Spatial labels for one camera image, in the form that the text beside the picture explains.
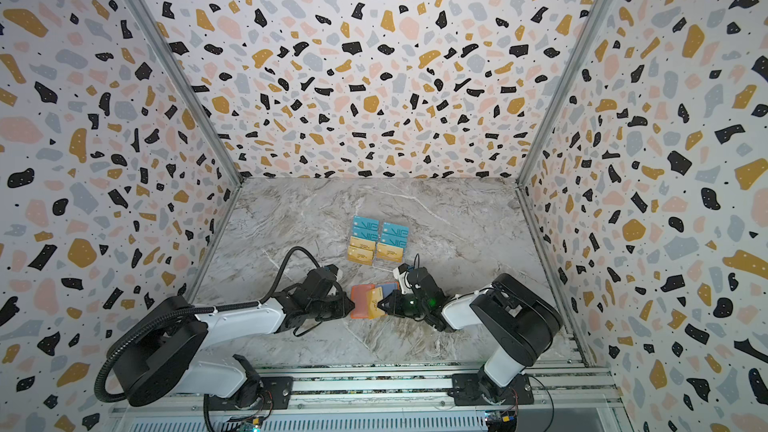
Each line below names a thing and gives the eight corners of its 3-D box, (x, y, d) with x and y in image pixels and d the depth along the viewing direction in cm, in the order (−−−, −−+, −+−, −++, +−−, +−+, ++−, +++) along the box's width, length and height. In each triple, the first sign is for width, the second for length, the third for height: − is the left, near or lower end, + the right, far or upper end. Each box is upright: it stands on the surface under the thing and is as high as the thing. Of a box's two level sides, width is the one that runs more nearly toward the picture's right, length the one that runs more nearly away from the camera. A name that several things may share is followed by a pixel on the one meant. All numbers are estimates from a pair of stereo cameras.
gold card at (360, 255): (347, 260, 101) (345, 253, 97) (351, 250, 103) (349, 244, 100) (371, 266, 99) (371, 260, 96) (375, 256, 102) (374, 250, 99)
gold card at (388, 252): (376, 260, 101) (375, 250, 96) (378, 252, 103) (377, 242, 98) (401, 266, 99) (401, 256, 94) (403, 258, 101) (403, 247, 96)
